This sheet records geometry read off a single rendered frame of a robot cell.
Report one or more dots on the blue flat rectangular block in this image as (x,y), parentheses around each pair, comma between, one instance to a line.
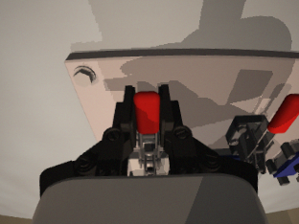
(284,166)

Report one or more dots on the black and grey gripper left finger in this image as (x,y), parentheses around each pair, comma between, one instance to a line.
(106,156)

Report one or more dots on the dark blue flat block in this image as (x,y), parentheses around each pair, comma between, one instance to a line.
(226,152)

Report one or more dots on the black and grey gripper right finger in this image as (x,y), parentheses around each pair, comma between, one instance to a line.
(187,155)

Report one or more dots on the grey fixture plate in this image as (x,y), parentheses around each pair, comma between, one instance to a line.
(212,86)

